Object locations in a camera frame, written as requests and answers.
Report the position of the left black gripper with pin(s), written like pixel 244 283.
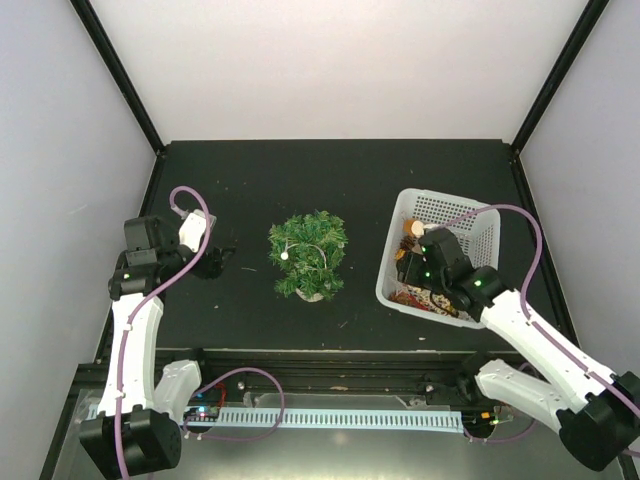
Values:
pixel 211 264

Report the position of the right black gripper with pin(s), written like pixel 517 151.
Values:
pixel 406 272

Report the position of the white plastic basket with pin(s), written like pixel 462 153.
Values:
pixel 478 236

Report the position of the white bulb string lights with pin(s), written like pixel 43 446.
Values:
pixel 304 257

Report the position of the small green christmas tree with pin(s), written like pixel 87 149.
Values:
pixel 320 228

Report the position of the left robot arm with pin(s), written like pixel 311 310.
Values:
pixel 136 430

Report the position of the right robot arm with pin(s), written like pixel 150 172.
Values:
pixel 593 410

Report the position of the pine cone ornament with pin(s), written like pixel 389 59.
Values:
pixel 407 243

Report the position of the wooden snowman ornament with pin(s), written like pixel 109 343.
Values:
pixel 416 228

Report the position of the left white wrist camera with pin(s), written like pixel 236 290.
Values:
pixel 193 229

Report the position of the light blue cable duct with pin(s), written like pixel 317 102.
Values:
pixel 305 418

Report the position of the left black frame post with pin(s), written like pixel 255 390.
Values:
pixel 99 37

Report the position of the black frame post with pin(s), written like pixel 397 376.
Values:
pixel 571 49
pixel 99 37

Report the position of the right black frame post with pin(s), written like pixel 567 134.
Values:
pixel 571 49

